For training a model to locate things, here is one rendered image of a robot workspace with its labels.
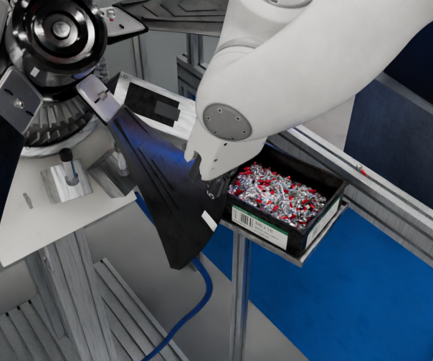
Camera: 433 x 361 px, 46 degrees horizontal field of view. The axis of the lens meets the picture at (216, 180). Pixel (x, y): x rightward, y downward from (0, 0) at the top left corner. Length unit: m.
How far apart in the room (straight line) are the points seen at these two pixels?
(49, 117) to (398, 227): 0.64
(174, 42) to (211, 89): 1.38
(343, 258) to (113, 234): 1.10
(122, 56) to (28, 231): 0.91
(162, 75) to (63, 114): 1.04
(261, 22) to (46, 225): 0.59
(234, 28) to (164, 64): 1.35
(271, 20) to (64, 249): 0.76
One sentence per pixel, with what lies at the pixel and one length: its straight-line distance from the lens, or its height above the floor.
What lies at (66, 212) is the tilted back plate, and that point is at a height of 0.86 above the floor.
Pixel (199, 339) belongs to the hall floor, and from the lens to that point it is 1.76.
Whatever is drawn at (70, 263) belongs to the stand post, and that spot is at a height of 0.65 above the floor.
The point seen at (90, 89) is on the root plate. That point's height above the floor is 1.13.
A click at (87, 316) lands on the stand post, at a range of 1.31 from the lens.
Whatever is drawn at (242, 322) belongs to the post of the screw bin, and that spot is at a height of 0.37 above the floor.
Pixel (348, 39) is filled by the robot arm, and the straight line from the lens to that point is 0.41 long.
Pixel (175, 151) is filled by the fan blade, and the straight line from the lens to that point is 0.82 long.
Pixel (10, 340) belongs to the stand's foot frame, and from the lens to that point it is 1.78.
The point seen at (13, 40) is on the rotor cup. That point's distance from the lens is 0.69.
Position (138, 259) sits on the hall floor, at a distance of 1.96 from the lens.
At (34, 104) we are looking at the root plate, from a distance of 0.75.
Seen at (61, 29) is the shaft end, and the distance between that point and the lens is 0.69.
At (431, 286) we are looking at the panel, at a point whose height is 0.72.
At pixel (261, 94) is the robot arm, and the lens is 0.42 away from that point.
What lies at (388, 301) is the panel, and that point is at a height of 0.59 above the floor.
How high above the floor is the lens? 1.52
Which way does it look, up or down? 43 degrees down
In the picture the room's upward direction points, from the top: straight up
